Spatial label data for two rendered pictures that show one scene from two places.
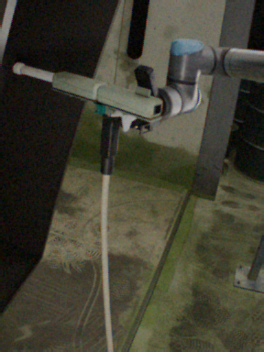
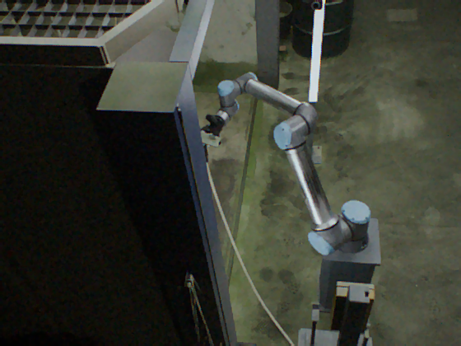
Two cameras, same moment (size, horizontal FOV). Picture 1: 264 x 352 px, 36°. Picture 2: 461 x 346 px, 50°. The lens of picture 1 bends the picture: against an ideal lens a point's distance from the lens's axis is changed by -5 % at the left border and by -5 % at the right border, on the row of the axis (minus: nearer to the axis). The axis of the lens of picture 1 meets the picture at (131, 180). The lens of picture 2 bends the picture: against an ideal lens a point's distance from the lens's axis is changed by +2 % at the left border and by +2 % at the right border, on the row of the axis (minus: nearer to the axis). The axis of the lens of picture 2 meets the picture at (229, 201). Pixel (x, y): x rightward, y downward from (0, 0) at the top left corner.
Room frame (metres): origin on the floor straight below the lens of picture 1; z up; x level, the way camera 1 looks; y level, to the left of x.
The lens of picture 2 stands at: (-1.04, -0.07, 2.99)
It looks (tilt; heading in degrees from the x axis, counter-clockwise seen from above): 51 degrees down; 1
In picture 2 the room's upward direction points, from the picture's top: 8 degrees counter-clockwise
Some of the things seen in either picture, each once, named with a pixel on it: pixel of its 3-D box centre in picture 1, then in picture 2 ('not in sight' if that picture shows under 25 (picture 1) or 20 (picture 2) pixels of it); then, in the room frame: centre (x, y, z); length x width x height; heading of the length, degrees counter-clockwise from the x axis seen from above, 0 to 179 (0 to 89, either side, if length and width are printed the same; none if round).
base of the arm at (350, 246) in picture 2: not in sight; (351, 233); (0.48, -0.70, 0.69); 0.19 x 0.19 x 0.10
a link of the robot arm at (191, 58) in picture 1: (188, 60); (227, 92); (1.17, -0.11, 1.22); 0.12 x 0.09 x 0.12; 120
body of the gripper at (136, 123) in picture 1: (143, 110); (213, 129); (1.02, -0.01, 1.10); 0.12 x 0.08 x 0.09; 146
